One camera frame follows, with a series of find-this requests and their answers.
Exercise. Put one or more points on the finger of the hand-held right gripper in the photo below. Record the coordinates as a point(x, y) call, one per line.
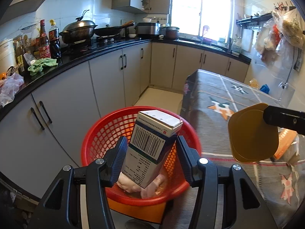
point(286, 119)

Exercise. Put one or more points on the pink plastic object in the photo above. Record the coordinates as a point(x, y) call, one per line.
point(205, 29)

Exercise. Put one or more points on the orange plastic stool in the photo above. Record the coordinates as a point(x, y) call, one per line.
point(138, 210)

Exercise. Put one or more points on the black countertop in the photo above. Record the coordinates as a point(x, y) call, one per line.
point(71, 56)

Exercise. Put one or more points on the white and blue carton box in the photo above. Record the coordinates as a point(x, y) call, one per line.
point(147, 148)

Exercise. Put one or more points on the black wall rack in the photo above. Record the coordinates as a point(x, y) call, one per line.
point(252, 19)

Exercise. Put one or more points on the clear plastic bag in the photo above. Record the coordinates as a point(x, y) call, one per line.
point(9, 88)

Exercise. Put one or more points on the yellow plastic bag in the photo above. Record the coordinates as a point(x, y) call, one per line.
point(253, 83)

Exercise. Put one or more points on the hanging plastic bags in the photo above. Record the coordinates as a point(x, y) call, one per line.
point(288, 28)

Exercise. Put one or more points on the kitchen window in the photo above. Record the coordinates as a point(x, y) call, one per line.
point(214, 9)

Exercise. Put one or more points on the red label sauce bottle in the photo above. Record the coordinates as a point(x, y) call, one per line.
point(44, 45)

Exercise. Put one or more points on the group of small condiment bottles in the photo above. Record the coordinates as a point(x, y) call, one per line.
point(23, 52)

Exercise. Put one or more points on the gold plastic lid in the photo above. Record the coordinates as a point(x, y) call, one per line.
point(252, 133)

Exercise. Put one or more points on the dark yellow cap sauce bottle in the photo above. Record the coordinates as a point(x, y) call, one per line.
point(54, 43)

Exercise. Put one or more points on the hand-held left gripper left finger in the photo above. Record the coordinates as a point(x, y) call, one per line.
point(119, 158)

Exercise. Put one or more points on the orange cardboard box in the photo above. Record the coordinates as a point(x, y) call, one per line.
point(286, 143)

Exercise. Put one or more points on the crumpled pink plastic bag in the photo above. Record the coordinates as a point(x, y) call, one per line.
point(152, 188)

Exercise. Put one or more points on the red plastic mesh basket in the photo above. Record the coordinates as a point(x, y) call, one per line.
point(104, 128)

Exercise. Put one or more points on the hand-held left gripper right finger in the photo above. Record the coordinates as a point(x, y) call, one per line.
point(184, 158)

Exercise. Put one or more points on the black frying pan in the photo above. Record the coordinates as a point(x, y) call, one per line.
point(107, 31)

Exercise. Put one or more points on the brown pot with lid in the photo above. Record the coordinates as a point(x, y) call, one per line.
point(172, 33)

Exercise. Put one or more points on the grey base cabinets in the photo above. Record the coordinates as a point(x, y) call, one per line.
point(104, 76)

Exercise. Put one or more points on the green cloth rag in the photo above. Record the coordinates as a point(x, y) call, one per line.
point(41, 64)

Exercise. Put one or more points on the black gas stove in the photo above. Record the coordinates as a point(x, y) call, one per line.
point(81, 44)

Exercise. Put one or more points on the blue plastic bag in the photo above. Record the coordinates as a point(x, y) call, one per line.
point(265, 88)

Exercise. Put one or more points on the steel wok with lid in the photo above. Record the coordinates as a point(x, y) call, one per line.
point(78, 29)

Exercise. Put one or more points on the steel cooking pot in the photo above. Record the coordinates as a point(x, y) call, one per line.
point(146, 29)

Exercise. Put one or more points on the white cutting board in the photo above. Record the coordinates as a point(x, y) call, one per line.
point(246, 40)

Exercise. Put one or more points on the white rice cooker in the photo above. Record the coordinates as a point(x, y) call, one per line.
point(7, 54)

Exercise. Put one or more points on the grey patterned tablecloth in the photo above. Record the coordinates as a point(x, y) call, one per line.
point(214, 93)

